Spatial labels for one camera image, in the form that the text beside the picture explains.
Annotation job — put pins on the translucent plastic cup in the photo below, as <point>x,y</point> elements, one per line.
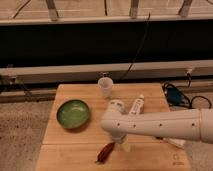
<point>105,84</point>

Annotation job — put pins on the white tube bottle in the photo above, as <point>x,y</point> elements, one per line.
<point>137,106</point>

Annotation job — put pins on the grey metal rail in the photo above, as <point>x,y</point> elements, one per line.
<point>91,72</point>

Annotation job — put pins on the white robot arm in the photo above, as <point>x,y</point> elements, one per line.
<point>192,124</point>

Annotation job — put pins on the green ceramic bowl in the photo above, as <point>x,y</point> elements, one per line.
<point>73,114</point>

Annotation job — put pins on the dried red pepper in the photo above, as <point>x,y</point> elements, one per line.
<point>105,152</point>

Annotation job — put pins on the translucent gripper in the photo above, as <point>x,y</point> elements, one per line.
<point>123,141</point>

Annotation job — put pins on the blue power box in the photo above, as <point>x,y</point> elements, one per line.
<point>174,96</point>

